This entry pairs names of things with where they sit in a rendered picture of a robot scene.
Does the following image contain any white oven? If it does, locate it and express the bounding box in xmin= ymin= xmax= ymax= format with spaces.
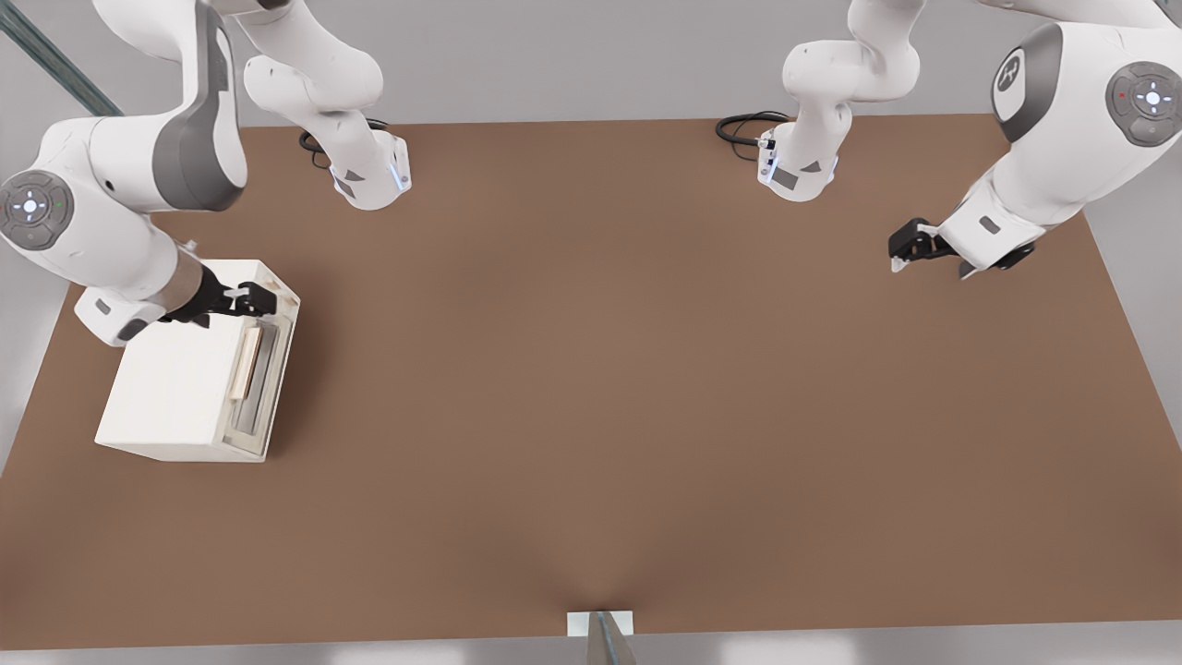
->
xmin=94 ymin=259 xmax=302 ymax=464

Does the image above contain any oven door with pale handle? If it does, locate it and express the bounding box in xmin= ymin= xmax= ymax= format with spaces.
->
xmin=220 ymin=294 xmax=302 ymax=464

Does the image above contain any black cable loop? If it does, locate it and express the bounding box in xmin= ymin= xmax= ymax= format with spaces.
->
xmin=297 ymin=117 xmax=391 ymax=173
xmin=715 ymin=110 xmax=795 ymax=163

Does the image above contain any silver frame post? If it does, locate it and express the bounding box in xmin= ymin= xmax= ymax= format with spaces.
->
xmin=0 ymin=0 xmax=127 ymax=119
xmin=564 ymin=609 xmax=639 ymax=665

